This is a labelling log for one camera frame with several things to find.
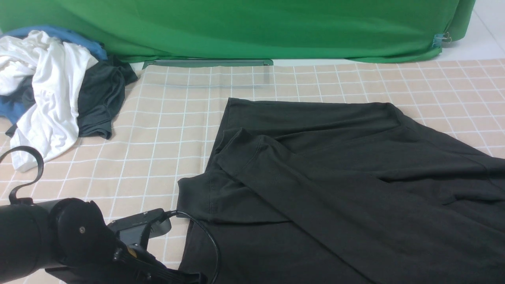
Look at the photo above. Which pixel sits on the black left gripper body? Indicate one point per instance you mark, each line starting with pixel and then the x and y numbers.
pixel 108 261

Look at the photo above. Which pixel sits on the dark gray long-sleeve top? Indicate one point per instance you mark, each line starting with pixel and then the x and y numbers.
pixel 313 193

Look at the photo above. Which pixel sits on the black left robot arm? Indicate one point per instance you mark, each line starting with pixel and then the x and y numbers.
pixel 25 228

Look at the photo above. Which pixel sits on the beige checkered tablecloth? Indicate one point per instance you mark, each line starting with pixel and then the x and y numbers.
pixel 168 124

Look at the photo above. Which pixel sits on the dark gray crumpled garment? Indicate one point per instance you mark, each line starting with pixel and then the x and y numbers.
pixel 100 99

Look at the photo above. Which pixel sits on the blue crumpled garment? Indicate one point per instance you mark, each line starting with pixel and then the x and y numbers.
pixel 46 58

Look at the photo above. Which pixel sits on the white crumpled garment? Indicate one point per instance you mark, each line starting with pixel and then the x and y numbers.
pixel 50 125

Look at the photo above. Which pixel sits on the green backdrop cloth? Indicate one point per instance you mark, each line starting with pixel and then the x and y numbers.
pixel 371 31

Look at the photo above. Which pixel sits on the metal binder clip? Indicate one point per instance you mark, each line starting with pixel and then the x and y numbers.
pixel 440 39

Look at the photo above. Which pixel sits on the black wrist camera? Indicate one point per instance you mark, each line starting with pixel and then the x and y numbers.
pixel 138 229

